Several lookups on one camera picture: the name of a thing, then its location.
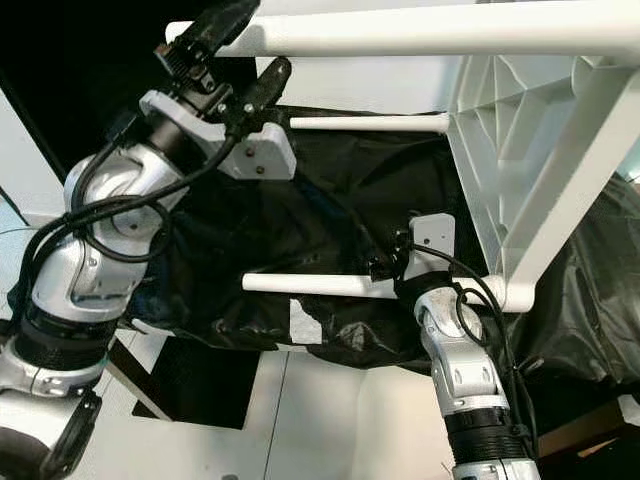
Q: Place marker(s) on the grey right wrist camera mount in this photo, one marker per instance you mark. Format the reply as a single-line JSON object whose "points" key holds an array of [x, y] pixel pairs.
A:
{"points": [[432, 240]]}

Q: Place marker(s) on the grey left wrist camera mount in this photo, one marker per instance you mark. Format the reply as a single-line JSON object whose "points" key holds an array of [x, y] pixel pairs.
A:
{"points": [[265, 150]]}

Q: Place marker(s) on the teal glass panel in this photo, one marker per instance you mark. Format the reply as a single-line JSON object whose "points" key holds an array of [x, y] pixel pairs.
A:
{"points": [[628, 160]]}

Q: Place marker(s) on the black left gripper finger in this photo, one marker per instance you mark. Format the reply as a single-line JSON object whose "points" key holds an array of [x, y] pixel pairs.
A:
{"points": [[270, 82], [215, 30]]}

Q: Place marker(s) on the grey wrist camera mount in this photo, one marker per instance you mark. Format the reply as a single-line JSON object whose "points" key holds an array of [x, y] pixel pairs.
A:
{"points": [[265, 150], [432, 240]]}

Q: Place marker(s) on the black plastic cover sheet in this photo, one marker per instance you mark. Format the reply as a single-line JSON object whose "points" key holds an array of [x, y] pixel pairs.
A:
{"points": [[360, 200]]}

